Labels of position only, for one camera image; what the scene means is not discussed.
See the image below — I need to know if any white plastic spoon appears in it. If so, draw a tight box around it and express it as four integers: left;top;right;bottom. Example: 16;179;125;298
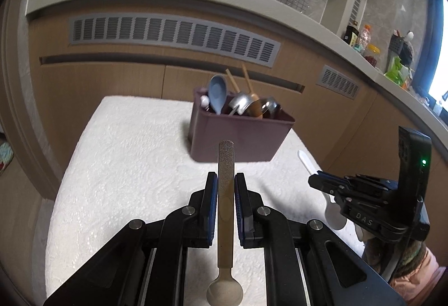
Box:
298;150;347;230

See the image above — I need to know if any translucent brown black-handled spoon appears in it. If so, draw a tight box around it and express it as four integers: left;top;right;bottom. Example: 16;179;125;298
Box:
207;140;244;305

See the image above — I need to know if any wooden spoon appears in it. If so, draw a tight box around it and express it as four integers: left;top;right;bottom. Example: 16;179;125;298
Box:
241;64;263;119

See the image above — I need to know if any black shovel-shaped spoon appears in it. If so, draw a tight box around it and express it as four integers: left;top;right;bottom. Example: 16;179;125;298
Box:
228;92;254;116

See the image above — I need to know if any blue plastic spoon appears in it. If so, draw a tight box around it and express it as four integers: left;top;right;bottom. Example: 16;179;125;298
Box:
208;75;227;114

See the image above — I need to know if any wooden chopstick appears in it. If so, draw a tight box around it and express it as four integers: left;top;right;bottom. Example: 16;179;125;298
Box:
225;69;241;93

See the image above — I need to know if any maroon plastic utensil caddy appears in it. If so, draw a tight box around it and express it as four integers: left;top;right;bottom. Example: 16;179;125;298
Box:
188;87;295;163

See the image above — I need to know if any green packaging bag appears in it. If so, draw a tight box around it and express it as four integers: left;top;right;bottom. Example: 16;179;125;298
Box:
384;56;412;86

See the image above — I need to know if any short grey vent grille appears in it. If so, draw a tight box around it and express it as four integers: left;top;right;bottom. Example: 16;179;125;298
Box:
316;65;360;100

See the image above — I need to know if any yellow-lid jar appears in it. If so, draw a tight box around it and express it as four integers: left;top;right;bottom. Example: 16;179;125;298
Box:
363;44;381;67

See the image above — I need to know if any black hanging utensil basket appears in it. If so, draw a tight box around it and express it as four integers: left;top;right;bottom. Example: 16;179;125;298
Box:
388;29;415;67

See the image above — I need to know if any orange-cap plastic bottle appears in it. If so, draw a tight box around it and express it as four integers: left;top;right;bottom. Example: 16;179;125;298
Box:
358;24;371;54

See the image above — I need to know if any dark seasoning bottle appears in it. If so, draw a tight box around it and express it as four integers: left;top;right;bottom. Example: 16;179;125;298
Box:
343;25;359;47

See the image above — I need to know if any long grey vent grille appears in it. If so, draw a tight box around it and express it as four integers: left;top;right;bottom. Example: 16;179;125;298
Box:
69;13;281;68

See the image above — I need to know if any teal cloth on floor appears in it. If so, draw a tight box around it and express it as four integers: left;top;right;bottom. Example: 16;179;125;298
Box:
0;142;14;173

